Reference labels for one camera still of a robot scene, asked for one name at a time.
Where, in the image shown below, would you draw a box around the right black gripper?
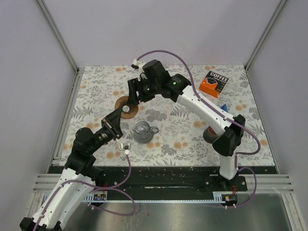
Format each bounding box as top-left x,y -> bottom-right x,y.
127,76 -> 160,106

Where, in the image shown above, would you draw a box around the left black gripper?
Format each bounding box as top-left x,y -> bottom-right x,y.
89,107 -> 124,154

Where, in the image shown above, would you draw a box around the wooden dripper ring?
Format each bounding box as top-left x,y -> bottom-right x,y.
114,95 -> 140,119

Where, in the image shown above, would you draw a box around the glass coffee server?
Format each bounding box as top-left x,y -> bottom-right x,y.
132,121 -> 159,144

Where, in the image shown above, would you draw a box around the orange coffee filter box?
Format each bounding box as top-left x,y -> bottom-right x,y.
199,71 -> 229,99

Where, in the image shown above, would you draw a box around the blue glass dripper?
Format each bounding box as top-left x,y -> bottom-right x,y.
220,104 -> 229,112

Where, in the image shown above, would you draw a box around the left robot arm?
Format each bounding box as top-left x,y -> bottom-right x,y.
20,108 -> 123,231

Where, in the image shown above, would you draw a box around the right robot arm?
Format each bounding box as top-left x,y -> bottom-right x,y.
128,60 -> 245,191

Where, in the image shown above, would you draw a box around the floral table mat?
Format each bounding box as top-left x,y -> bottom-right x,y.
59,65 -> 274,166

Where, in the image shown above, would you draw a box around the red and grey cup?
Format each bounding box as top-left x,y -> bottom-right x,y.
203,127 -> 219,144

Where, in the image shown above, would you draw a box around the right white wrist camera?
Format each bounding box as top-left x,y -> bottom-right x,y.
131,59 -> 147,81

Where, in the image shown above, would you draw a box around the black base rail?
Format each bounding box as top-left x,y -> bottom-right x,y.
98,167 -> 247,201

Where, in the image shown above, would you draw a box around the white slotted cable duct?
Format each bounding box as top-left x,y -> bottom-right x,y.
83,193 -> 107,203

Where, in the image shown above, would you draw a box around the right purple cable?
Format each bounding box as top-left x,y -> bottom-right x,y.
136,50 -> 263,209

